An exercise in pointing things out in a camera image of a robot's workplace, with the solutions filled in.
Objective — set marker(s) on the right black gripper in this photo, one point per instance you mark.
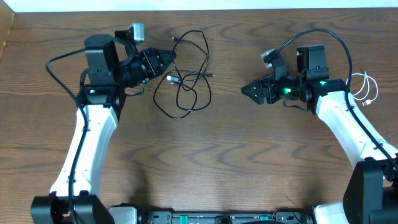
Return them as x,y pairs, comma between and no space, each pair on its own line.
262,84

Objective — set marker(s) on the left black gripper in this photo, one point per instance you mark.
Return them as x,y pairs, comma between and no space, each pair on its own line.
150,64

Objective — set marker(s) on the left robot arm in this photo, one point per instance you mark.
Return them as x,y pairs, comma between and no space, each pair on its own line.
114,64

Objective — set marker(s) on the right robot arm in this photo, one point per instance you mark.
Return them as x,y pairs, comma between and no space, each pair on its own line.
371,195

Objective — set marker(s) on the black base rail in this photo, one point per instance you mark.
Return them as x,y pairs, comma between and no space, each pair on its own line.
129,213

